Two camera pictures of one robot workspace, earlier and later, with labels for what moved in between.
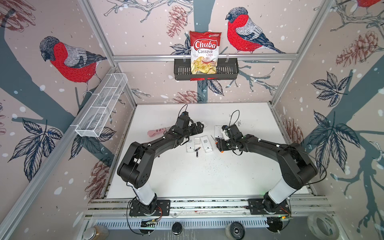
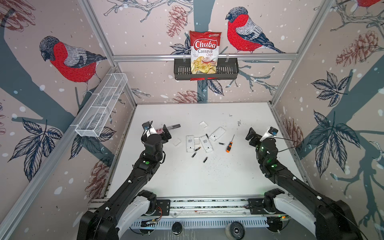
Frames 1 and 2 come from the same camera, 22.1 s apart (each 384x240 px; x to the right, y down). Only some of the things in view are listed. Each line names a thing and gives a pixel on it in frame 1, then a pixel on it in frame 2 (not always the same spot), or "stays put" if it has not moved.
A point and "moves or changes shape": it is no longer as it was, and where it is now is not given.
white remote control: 206,144 stays put
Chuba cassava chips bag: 204,51 stays put
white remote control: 218,132 stays put
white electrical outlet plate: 190,145 stays put
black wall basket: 228,69 stays put
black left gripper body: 191,130 → 164,138
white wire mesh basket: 94,120 stays put
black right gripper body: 225,145 → 255,141
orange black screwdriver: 218,145 moves or changes shape
